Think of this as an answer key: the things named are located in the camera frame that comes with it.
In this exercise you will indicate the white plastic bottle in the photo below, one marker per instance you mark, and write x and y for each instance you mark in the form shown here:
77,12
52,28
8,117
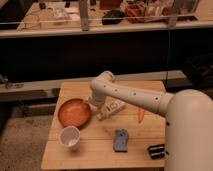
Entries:
110,108

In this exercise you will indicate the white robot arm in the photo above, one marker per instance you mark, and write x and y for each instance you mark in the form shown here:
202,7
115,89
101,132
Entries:
188,120

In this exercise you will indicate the orange ceramic bowl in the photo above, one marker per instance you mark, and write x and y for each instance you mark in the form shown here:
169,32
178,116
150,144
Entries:
74,112

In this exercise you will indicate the orange carrot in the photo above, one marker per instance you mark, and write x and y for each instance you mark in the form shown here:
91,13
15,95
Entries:
141,114

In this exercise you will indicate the blue sponge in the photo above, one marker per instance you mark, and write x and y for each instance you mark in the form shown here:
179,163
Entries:
120,140

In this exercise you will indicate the white paper cup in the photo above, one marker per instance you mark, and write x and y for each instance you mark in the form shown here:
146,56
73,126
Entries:
69,137

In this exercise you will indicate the black bag on bench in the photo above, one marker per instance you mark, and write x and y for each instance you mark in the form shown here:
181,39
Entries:
112,17

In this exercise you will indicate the orange tool clutter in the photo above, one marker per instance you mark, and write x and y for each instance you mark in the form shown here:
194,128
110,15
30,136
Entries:
135,12

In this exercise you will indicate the grey metal post left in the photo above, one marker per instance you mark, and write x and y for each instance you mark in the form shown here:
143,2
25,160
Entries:
83,11

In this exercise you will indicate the grey metal post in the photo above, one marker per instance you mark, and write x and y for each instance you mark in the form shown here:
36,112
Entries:
174,13
83,11

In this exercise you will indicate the grey metal post right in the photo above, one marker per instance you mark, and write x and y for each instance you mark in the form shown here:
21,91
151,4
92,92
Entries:
174,13

